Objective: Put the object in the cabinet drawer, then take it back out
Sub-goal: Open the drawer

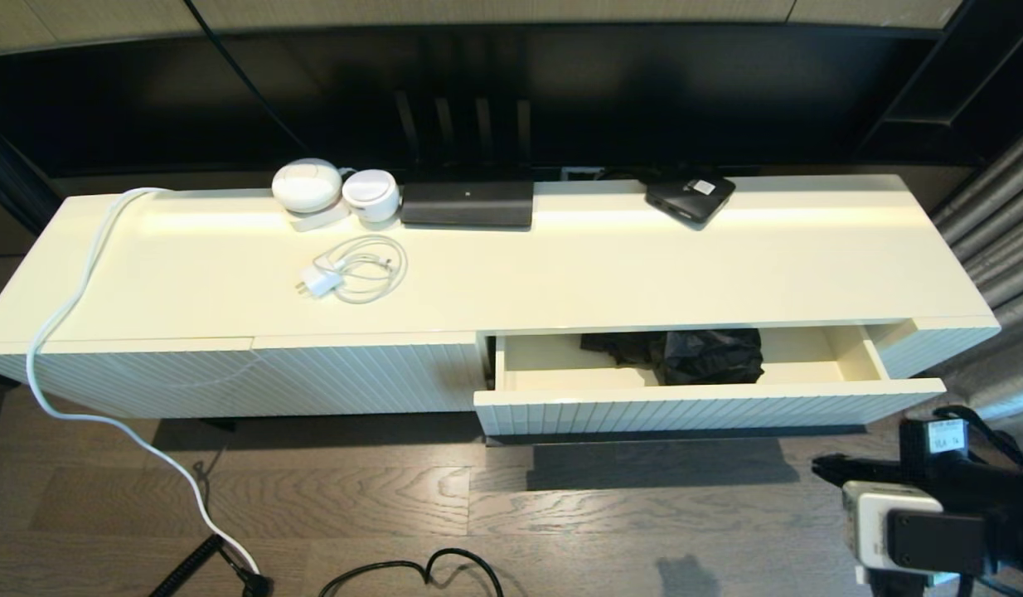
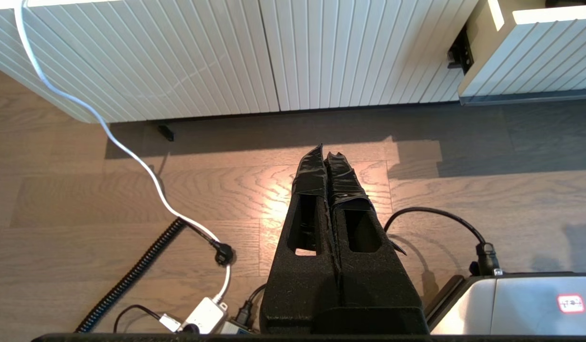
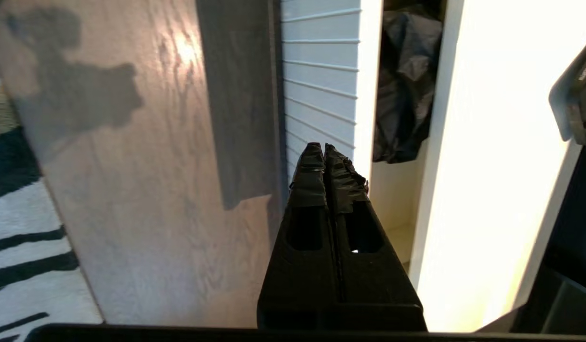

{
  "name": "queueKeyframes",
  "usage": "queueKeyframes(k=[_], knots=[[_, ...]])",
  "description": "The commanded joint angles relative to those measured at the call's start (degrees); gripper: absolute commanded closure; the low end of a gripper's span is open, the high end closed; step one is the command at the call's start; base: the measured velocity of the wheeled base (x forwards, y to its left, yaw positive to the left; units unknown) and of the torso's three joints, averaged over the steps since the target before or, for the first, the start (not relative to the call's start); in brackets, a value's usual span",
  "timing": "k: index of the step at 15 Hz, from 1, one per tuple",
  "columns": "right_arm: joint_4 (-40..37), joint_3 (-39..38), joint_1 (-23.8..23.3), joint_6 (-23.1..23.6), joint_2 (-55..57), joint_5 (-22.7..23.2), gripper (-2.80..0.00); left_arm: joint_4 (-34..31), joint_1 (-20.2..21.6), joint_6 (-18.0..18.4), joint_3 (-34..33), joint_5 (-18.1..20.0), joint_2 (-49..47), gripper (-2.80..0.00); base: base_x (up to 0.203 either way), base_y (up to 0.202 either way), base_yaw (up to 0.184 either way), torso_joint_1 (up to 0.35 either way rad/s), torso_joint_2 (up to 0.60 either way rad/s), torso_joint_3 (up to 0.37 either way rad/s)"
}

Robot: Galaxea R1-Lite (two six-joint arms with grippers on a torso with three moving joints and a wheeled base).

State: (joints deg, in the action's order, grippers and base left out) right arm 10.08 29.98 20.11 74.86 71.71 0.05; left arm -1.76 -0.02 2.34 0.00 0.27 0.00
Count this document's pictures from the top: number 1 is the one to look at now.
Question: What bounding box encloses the black umbrella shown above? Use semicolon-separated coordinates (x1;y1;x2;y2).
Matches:
579;328;765;387

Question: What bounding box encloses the white fluted drawer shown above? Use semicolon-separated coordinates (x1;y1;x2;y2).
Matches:
474;323;948;438

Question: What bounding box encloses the white TV cabinet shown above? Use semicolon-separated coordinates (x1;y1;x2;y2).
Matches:
0;172;1003;432

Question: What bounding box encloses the grey pleated curtain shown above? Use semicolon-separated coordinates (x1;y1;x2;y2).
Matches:
930;116;1023;424

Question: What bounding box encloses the black set-top box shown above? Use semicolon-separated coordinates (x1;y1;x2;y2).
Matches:
644;172;738;229

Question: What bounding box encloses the black shelf unit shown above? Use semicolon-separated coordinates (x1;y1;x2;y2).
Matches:
856;0;1023;167

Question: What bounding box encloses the black television screen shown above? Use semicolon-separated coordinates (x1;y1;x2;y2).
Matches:
0;23;960;179

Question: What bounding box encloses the black router with antennas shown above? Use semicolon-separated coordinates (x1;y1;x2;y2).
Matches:
393;88;536;230

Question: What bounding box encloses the small white round device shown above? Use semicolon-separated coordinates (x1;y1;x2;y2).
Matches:
342;169;400;223

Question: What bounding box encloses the white USB charger adapter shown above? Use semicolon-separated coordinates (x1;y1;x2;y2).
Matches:
294;265;345;299

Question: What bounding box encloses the large white round device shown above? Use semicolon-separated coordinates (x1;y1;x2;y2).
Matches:
271;158;352;233

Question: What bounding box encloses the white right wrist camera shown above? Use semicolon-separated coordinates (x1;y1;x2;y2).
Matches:
841;481;989;591

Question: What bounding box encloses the thin black looped cable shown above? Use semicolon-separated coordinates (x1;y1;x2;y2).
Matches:
317;547;506;597

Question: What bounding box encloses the white coiled charging cable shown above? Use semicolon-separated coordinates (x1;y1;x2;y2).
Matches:
313;234;409;304

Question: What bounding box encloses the black coiled cable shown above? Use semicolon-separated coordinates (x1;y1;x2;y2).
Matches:
149;533;274;597

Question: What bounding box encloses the long black cable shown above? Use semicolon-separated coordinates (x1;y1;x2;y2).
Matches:
184;0;309;154

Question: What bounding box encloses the thick white power cord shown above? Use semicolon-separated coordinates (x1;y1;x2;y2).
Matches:
25;187;259;575

